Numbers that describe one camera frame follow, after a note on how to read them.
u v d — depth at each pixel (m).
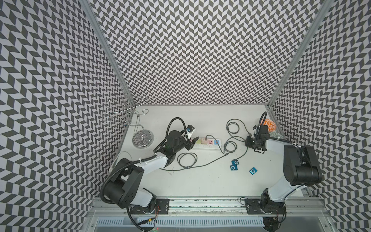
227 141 0.96
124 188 0.42
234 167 0.85
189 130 0.72
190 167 0.85
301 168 0.46
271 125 1.01
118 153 0.91
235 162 0.88
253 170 0.85
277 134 1.05
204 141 0.90
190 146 0.76
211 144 0.94
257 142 0.73
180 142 0.70
